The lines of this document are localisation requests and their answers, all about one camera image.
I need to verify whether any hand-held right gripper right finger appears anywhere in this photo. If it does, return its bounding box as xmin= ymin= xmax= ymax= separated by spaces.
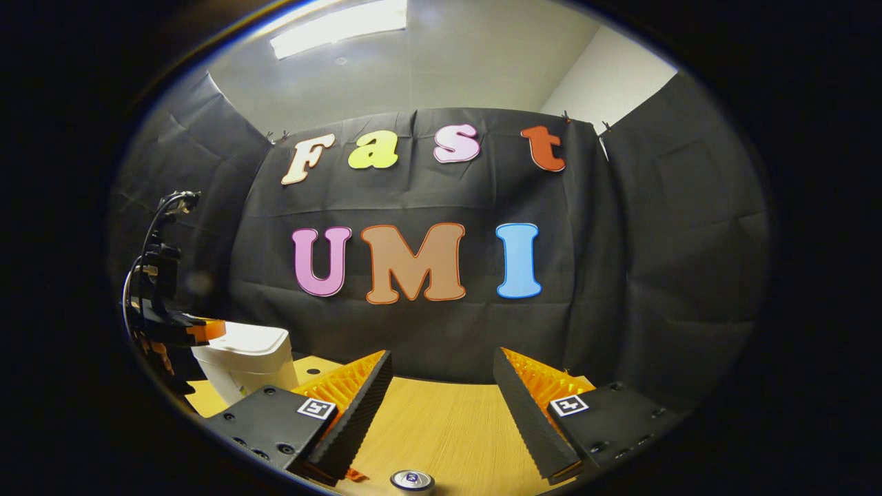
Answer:
xmin=492 ymin=347 xmax=690 ymax=483

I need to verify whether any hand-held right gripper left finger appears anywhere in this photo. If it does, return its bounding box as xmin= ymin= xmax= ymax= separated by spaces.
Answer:
xmin=207 ymin=350 xmax=395 ymax=488

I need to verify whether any black backdrop cloth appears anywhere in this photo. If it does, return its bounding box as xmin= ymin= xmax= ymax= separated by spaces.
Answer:
xmin=109 ymin=69 xmax=771 ymax=414

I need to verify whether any ceiling light panel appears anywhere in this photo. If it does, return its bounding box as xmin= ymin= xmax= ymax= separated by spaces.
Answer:
xmin=269 ymin=0 xmax=409 ymax=61

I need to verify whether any white desktop garbage bin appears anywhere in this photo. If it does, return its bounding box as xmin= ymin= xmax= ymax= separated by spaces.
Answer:
xmin=192 ymin=320 xmax=300 ymax=407

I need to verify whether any wooden desktop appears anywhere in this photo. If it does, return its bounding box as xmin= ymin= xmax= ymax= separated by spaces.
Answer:
xmin=185 ymin=355 xmax=595 ymax=496

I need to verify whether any blue silver pop can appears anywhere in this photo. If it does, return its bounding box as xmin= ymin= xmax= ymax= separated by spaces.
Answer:
xmin=390 ymin=469 xmax=436 ymax=494

